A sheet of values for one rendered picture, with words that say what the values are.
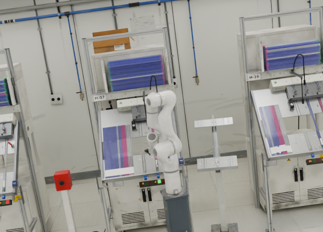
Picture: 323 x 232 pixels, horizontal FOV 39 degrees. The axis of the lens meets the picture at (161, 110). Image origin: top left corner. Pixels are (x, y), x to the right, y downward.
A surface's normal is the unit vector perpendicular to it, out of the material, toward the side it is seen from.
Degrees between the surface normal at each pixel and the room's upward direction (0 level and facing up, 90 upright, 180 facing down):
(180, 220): 90
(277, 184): 90
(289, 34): 90
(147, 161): 45
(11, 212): 90
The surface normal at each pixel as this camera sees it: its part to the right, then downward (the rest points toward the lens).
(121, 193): 0.04, 0.24
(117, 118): -0.07, -0.51
